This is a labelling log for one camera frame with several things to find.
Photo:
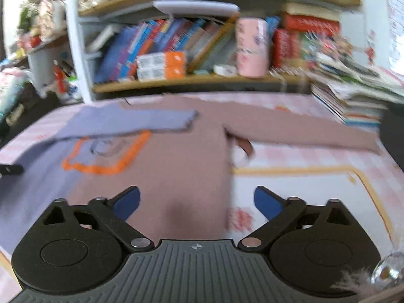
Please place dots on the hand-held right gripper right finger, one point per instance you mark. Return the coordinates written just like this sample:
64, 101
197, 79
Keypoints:
268, 206

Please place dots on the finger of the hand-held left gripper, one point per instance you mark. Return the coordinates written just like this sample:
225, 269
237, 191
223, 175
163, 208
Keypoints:
11, 169

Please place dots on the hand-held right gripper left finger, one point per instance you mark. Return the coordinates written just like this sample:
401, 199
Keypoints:
127, 203

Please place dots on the purple and brown sweater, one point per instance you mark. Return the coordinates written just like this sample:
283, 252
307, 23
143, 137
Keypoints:
195, 151

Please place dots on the beige wristwatch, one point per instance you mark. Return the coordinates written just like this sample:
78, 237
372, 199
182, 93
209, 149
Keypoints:
15, 115

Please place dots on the pink wrapped plush bundle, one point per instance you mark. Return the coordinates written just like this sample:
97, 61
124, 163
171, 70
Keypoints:
12, 91

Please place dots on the white and blue jar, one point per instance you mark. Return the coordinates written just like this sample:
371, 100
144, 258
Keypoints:
74, 90

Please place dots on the red tassel ornament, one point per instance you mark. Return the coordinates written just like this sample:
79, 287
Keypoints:
60, 80

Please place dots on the white side shelf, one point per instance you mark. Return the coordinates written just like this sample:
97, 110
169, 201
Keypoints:
41, 60

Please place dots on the fluffy lilac charm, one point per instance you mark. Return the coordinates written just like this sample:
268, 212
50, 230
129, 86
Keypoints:
356, 279

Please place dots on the white and wooden bookshelf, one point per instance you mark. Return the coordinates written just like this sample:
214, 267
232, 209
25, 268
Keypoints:
74, 53

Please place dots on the orange and white box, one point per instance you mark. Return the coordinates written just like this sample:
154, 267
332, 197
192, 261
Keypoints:
161, 59
161, 72

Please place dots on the white charger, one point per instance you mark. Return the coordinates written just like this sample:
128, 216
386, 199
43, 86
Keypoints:
224, 70

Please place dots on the stack of magazines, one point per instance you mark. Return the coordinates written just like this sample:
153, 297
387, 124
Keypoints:
353, 88

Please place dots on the black round object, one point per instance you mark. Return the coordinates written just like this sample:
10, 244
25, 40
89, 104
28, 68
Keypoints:
393, 126

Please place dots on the row of colourful books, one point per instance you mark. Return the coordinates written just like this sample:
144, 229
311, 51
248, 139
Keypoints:
142, 44

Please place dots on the pink cylindrical tin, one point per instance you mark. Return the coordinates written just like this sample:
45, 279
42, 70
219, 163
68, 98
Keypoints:
252, 47

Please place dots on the thick black-covered book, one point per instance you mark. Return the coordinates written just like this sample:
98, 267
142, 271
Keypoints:
102, 38

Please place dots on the row of red books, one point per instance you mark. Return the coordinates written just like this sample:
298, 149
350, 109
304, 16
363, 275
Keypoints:
290, 31

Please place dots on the wall calendar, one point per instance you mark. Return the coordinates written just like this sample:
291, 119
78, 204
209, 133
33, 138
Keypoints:
396, 22

